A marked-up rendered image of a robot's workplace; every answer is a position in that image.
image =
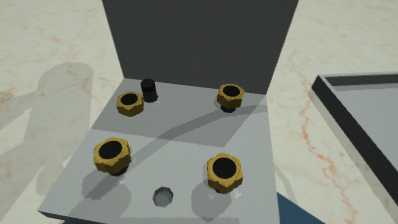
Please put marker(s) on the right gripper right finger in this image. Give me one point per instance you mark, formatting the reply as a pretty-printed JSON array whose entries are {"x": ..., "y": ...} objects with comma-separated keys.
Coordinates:
[{"x": 290, "y": 213}]

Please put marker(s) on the grey metal bracket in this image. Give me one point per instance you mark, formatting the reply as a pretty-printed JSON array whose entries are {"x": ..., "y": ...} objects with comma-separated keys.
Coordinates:
[{"x": 189, "y": 48}]

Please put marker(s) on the dark grey cylinder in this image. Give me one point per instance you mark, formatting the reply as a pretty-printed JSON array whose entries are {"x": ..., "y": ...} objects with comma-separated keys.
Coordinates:
[{"x": 163, "y": 198}]

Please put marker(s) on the grey shallow rectangular tray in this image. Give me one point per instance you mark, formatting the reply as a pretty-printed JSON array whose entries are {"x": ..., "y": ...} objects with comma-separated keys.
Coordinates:
[{"x": 374, "y": 99}]

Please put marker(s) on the brass hex nut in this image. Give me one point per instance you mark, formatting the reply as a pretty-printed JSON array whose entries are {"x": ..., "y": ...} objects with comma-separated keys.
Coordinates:
[
  {"x": 130, "y": 103},
  {"x": 230, "y": 96},
  {"x": 224, "y": 172},
  {"x": 112, "y": 155}
]

